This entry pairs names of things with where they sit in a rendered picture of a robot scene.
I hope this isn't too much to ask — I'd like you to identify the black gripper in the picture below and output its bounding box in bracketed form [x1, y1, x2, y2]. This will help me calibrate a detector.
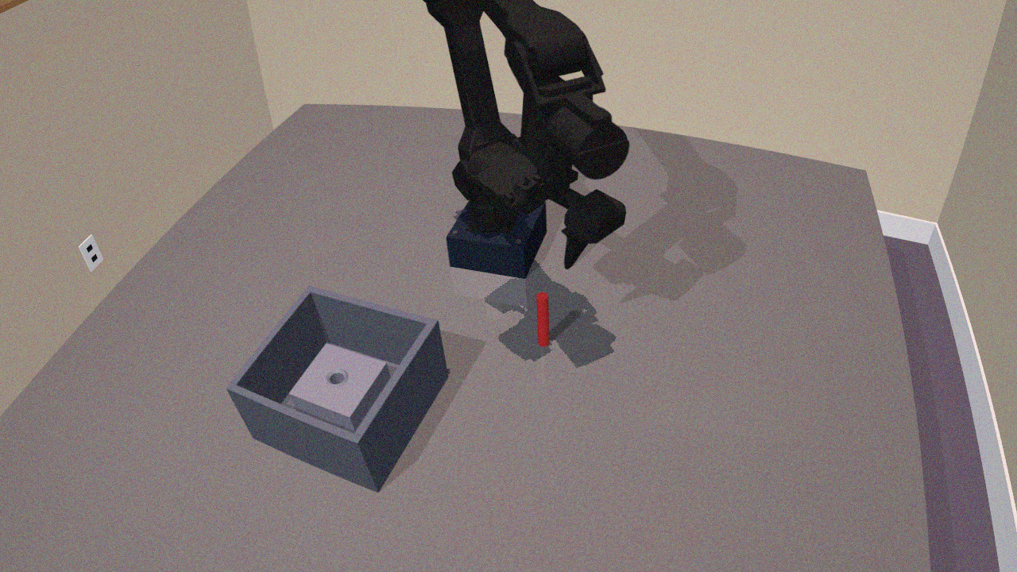
[466, 131, 626, 269]

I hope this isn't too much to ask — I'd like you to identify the red peg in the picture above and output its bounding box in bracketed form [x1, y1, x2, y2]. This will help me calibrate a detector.
[536, 292, 550, 346]

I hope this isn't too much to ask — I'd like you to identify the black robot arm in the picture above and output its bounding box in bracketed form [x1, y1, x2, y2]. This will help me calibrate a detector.
[423, 0, 629, 232]

